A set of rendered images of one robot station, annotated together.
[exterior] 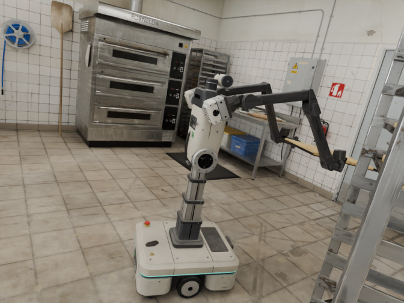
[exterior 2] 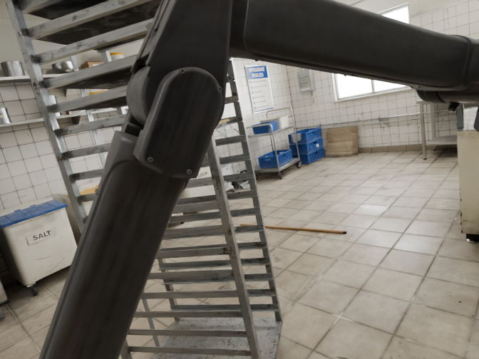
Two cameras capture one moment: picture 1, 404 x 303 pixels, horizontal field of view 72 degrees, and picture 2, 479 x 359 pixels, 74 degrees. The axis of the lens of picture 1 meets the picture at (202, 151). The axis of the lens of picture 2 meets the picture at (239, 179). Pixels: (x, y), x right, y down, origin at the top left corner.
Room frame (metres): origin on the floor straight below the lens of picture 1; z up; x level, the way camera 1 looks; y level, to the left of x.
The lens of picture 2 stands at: (1.88, -0.56, 1.28)
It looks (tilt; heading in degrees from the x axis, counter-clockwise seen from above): 12 degrees down; 172
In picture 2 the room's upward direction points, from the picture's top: 11 degrees counter-clockwise
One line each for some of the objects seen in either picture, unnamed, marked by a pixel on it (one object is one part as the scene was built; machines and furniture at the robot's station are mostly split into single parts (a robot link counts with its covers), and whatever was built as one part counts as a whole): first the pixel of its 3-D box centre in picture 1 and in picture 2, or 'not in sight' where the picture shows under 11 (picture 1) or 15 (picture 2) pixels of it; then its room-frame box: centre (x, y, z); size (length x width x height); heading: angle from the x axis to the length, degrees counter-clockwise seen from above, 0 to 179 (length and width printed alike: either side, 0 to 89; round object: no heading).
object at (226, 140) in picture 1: (229, 137); not in sight; (4.97, -0.45, 0.36); 0.47 x 0.38 x 0.26; 127
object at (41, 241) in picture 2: not in sight; (37, 243); (-1.37, -2.19, 0.38); 0.64 x 0.54 x 0.77; 39
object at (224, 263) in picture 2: not in sight; (210, 263); (0.31, -0.58, 0.51); 0.64 x 0.03 x 0.03; 65
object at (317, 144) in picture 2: not in sight; (306, 146); (-4.06, 1.72, 0.30); 0.60 x 0.40 x 0.20; 127
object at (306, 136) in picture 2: not in sight; (304, 136); (-4.06, 1.72, 0.50); 0.60 x 0.40 x 0.20; 129
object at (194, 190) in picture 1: (192, 204); not in sight; (1.70, 0.00, 0.53); 0.11 x 0.11 x 0.40; 19
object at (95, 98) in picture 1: (133, 83); not in sight; (4.72, 1.34, 1.01); 1.56 x 1.20 x 2.01; 127
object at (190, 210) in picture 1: (188, 223); not in sight; (1.70, 0.00, 0.38); 0.13 x 0.13 x 0.40; 19
